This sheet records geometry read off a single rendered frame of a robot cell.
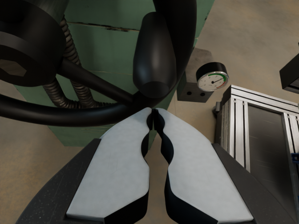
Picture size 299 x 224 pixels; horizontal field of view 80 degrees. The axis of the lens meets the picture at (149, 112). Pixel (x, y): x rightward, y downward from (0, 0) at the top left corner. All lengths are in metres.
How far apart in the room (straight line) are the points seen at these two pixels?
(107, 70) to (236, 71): 1.22
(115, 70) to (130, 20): 0.14
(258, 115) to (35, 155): 1.12
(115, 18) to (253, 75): 1.35
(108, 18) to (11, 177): 0.87
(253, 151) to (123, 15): 0.79
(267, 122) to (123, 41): 0.86
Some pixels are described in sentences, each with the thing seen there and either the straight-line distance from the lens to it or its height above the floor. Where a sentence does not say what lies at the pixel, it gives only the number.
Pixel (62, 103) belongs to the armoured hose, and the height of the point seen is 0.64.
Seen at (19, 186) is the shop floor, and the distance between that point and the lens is 1.04.
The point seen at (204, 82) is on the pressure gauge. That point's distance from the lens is 0.39.
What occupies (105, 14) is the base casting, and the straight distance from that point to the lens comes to 0.36.
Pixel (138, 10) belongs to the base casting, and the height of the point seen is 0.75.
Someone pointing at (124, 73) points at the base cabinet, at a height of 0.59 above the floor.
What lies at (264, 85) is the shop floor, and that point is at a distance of 1.59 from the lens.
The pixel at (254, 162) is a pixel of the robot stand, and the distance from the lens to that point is 0.93.
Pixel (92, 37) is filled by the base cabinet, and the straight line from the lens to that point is 0.40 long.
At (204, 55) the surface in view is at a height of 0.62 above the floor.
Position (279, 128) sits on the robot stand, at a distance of 1.10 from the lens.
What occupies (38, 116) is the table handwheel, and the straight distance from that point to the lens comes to 0.29.
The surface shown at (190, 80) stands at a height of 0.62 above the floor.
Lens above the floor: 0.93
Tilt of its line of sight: 59 degrees down
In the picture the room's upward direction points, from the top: 15 degrees clockwise
